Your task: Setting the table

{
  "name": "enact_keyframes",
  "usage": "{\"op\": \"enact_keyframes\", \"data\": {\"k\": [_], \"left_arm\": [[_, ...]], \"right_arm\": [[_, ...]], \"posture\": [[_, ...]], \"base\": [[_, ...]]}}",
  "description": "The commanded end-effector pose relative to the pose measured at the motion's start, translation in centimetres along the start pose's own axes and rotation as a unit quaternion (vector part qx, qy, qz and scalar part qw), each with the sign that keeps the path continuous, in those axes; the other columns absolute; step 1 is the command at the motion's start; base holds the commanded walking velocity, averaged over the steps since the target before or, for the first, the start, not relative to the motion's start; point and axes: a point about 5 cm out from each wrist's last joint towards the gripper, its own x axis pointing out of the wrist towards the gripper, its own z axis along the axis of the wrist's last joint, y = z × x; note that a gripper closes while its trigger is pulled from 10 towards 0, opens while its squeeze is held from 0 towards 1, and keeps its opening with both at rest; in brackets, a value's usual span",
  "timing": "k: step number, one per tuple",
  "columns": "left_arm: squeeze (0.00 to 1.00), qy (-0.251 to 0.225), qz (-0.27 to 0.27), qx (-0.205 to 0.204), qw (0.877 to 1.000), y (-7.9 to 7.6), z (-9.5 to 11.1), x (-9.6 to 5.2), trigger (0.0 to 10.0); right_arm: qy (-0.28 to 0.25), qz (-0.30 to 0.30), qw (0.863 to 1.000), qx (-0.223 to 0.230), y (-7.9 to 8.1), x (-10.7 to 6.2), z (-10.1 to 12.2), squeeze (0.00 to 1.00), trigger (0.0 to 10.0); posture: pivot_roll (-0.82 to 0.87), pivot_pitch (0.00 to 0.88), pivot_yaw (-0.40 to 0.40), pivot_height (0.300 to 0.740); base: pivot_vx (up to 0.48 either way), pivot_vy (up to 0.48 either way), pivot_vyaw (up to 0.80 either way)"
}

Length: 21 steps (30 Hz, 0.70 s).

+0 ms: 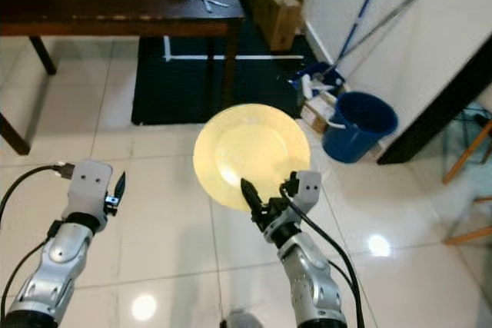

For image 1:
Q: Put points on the robot right leg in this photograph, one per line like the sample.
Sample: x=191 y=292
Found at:
x=242 y=321

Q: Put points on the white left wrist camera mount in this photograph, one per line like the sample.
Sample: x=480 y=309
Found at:
x=92 y=186

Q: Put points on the light wooden chair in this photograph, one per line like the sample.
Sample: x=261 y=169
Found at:
x=469 y=236

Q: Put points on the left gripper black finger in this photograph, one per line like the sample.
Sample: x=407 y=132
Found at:
x=120 y=185

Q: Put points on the blue plastic bucket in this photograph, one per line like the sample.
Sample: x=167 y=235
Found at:
x=350 y=140

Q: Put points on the small labelled cardboard box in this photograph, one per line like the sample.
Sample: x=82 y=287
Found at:
x=312 y=117

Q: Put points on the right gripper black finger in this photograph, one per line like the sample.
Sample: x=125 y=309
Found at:
x=252 y=196

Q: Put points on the closed brown cardboard box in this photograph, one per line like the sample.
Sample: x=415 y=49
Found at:
x=280 y=14

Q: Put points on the dark wooden table leg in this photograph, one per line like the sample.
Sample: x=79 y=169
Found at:
x=232 y=59
x=42 y=55

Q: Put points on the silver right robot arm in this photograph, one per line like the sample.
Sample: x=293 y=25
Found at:
x=311 y=274

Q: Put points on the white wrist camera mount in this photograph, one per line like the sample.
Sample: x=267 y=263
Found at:
x=92 y=186
x=309 y=186

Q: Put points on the pale yellow round plate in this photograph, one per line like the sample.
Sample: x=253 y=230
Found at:
x=246 y=151

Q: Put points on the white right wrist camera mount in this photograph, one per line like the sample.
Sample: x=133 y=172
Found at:
x=309 y=186

